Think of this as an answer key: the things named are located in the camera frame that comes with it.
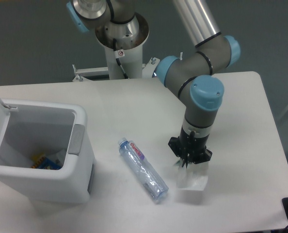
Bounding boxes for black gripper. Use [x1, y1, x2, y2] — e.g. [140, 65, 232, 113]
[168, 128, 212, 168]

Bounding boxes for colourful trash in bin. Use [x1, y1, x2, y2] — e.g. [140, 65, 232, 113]
[31, 154, 62, 170]

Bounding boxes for white plastic wrapper bag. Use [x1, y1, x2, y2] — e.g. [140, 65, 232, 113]
[174, 159, 209, 191]

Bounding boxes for black cable on pedestal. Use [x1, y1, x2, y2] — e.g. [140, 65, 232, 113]
[112, 38, 130, 80]

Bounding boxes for clear plastic water bottle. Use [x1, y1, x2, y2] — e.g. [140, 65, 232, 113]
[118, 138, 169, 203]

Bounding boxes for white plastic trash can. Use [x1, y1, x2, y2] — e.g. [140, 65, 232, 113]
[0, 100, 95, 203]

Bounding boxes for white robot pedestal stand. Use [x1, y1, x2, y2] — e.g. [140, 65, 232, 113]
[72, 12, 185, 83]

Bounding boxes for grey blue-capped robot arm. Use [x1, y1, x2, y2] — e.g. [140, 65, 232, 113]
[66, 0, 240, 167]

